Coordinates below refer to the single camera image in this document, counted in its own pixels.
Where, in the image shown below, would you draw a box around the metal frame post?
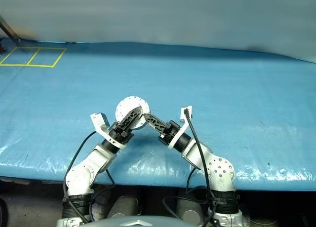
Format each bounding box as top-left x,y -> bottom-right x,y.
0,14 -> 20,42

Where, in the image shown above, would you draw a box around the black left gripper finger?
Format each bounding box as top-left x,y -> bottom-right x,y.
118,106 -> 144,133

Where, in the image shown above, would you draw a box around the yellow tape grid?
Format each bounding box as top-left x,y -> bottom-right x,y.
0,47 -> 67,68

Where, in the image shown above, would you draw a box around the blue plastic table cover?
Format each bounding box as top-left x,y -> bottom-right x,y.
0,38 -> 316,188

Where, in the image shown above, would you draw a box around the silver motor stator copper windings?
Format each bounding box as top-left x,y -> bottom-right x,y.
115,95 -> 151,130

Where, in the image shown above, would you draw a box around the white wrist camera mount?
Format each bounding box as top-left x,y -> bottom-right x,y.
167,105 -> 193,150
90,112 -> 128,149

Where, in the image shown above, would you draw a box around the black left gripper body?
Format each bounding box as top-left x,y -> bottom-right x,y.
109,121 -> 134,145

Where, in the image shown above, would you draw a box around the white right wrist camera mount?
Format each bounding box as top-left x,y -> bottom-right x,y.
167,105 -> 193,150

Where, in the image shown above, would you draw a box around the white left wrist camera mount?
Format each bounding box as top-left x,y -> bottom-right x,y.
90,112 -> 128,149

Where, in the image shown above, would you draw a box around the grey rounded robot leg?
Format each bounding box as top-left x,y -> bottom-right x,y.
176,189 -> 210,220
108,196 -> 140,219

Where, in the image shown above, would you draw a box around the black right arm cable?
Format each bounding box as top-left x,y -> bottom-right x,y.
161,108 -> 219,227

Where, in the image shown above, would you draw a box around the grey robot torso with emblem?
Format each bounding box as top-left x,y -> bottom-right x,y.
82,215 -> 210,227

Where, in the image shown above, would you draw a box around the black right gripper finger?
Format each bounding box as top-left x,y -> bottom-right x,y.
143,113 -> 170,134

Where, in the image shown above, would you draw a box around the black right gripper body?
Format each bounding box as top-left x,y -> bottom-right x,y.
158,121 -> 181,145

